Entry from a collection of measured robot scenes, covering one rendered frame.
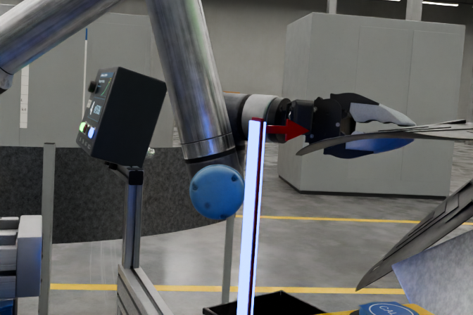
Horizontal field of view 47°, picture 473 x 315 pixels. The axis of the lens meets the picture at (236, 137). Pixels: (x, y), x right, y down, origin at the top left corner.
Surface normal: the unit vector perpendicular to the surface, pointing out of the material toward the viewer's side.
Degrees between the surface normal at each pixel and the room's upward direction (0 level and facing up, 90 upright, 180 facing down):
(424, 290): 55
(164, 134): 90
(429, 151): 90
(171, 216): 90
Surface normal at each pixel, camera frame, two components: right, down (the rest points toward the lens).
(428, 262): -0.40, -0.54
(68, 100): 0.13, 0.09
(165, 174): 0.65, 0.11
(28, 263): 0.33, 0.10
